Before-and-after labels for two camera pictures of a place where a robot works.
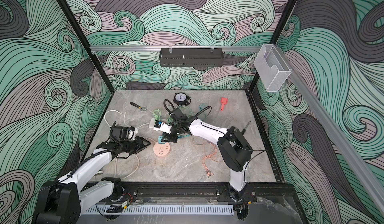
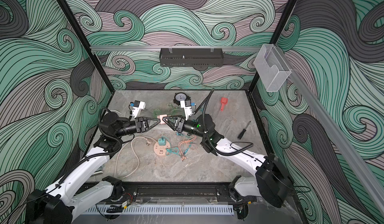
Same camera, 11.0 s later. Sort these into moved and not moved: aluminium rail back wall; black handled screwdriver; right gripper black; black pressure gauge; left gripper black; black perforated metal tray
Moved: right gripper black; left gripper black
Not moved: aluminium rail back wall; black handled screwdriver; black pressure gauge; black perforated metal tray
